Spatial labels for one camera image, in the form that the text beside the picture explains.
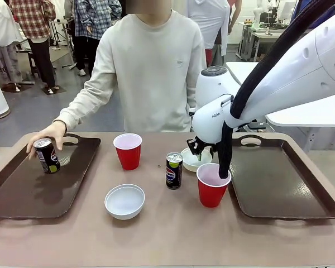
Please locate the person in beige sweatshirt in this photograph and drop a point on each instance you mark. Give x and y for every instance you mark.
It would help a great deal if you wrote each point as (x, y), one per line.
(150, 72)

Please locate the bystander in blue plaid shirt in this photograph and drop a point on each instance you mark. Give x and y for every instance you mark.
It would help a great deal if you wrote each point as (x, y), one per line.
(92, 19)

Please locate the bystander in white lab coat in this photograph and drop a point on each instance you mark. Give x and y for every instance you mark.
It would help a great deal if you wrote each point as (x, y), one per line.
(212, 19)

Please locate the dark brown serving tray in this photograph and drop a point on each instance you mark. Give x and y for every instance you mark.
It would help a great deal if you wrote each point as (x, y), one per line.
(276, 181)
(30, 190)

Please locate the grey background workbench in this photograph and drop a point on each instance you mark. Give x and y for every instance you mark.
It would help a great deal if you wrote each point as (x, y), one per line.
(257, 39)

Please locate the black Pepsi can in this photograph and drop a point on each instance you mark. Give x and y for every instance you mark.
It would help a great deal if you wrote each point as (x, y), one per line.
(174, 171)
(47, 156)

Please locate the person's right forearm beige sleeve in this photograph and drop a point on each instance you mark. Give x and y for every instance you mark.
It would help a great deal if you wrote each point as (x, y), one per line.
(83, 103)

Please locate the white plastic bowl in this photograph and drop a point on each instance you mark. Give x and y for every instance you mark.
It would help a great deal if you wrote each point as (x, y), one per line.
(124, 201)
(190, 163)

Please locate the red plastic cup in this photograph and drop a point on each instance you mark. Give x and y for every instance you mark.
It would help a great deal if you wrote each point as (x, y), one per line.
(128, 152)
(212, 190)

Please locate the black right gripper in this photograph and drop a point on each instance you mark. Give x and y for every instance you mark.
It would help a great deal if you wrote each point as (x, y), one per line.
(194, 145)

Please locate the bystander in white top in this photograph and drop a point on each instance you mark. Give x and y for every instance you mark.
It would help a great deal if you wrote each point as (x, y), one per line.
(1, 33)

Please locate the person's right hand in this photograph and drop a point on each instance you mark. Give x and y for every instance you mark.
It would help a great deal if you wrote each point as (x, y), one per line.
(51, 132)

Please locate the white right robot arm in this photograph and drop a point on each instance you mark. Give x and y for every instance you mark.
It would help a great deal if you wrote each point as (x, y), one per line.
(290, 69)

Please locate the background white robot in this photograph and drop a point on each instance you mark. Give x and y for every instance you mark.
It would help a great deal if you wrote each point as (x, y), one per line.
(268, 12)

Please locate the white background table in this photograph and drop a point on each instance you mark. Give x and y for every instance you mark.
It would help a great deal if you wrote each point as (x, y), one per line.
(304, 111)

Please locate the bystander in red plaid shirt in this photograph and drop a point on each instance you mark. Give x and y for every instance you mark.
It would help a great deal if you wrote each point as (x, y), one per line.
(36, 25)

